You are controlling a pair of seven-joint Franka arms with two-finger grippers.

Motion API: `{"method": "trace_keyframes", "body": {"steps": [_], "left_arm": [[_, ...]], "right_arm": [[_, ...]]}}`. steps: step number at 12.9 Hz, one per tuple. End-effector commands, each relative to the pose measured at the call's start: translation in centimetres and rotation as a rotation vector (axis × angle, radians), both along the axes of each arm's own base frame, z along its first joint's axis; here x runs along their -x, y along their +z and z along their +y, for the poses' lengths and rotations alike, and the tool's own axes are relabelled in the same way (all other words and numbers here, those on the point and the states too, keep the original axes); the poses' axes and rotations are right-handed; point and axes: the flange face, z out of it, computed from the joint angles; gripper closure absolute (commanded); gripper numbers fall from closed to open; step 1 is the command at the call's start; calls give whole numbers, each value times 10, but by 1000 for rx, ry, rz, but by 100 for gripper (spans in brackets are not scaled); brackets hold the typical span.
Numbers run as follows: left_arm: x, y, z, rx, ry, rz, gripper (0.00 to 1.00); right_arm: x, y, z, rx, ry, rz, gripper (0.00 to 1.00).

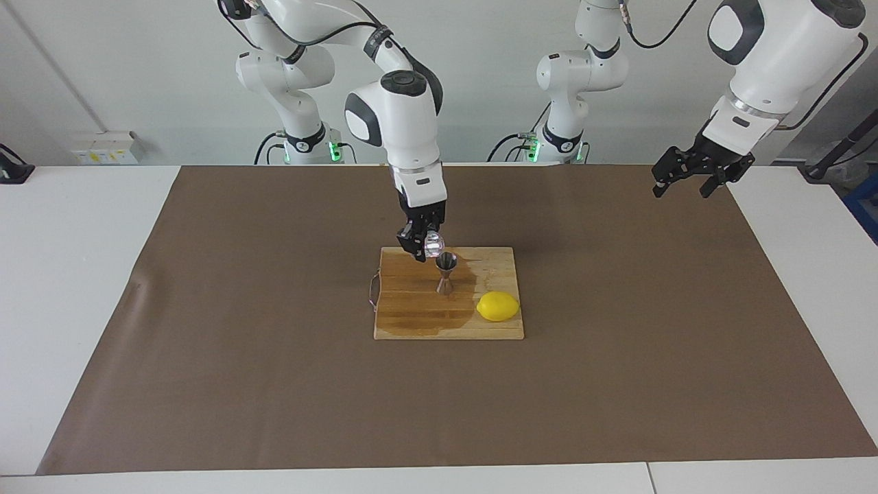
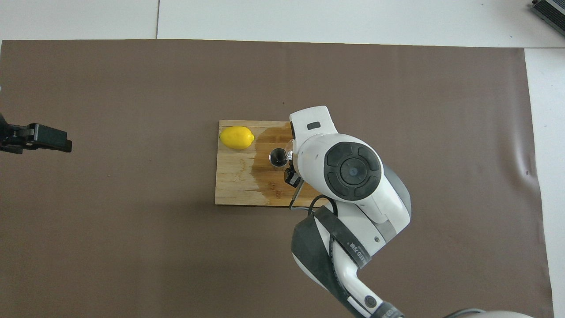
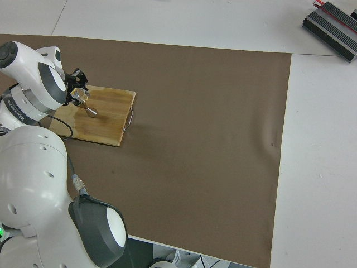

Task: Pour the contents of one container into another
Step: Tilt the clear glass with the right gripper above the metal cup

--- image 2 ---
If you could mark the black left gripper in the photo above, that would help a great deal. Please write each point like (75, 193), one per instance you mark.
(13, 139)

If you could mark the steel double jigger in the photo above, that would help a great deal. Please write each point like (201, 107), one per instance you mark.
(277, 158)

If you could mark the small clear glass cup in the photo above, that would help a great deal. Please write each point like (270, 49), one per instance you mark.
(289, 149)

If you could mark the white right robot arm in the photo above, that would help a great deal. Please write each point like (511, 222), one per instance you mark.
(353, 172)

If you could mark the wooden cutting board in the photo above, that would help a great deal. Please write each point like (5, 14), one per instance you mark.
(234, 185)

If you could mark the yellow lemon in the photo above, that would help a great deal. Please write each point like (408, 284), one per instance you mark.
(237, 138)

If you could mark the brown table mat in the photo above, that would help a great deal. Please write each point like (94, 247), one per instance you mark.
(132, 265)

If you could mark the grey metal device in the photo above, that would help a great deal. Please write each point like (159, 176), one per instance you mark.
(551, 11)

